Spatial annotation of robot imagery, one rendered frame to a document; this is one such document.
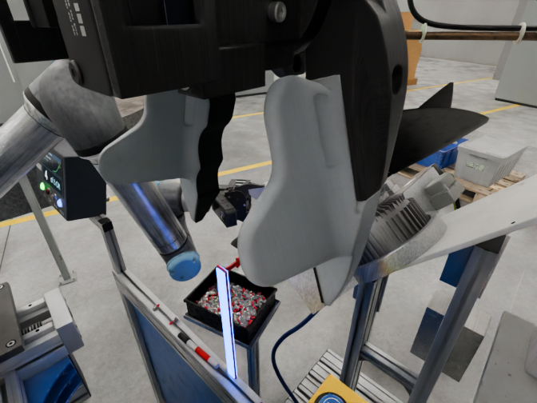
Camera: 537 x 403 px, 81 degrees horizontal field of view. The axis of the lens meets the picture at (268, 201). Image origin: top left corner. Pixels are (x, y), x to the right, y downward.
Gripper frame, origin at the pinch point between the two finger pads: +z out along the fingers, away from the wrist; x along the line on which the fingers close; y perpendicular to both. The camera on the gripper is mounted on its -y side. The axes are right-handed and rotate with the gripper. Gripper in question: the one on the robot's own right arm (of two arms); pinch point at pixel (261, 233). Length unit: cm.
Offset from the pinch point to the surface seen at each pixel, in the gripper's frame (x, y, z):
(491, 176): -14, -324, 121
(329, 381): -2.6, -17.9, 40.9
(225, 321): -25, -15, 42
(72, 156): -82, -13, 23
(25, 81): -626, -119, 84
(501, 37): -3, -65, -6
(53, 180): -91, -9, 31
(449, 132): -4, -55, 9
